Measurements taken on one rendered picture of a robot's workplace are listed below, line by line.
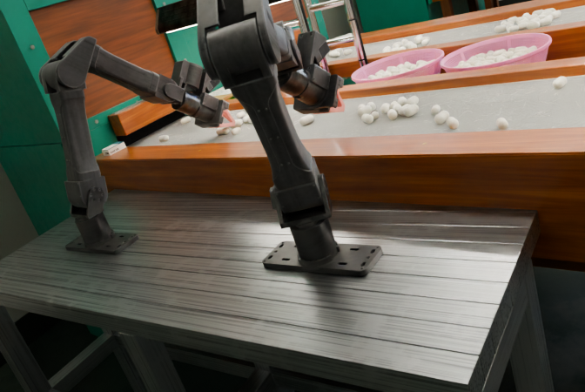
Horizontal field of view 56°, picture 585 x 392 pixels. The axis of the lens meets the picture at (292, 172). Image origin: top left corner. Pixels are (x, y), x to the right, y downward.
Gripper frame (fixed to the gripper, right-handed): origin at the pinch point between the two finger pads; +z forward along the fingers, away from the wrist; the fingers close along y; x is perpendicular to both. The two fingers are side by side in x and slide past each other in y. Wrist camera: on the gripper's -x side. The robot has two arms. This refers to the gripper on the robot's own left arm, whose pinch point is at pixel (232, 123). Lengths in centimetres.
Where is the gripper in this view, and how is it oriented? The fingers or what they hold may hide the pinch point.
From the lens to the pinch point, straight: 157.0
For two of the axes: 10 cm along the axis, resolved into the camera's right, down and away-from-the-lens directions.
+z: 6.3, 2.5, 7.4
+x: -1.6, 9.7, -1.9
